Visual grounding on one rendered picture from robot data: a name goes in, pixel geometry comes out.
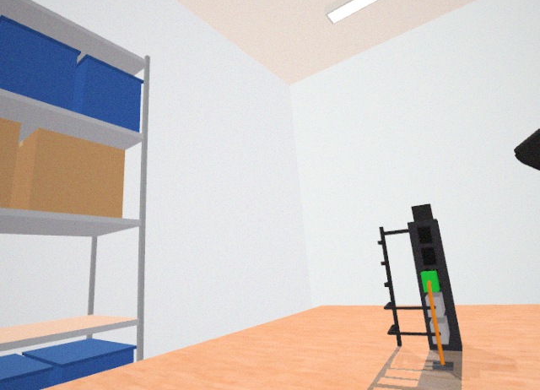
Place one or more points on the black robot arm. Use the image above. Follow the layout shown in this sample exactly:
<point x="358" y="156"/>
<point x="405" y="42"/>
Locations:
<point x="528" y="152"/>

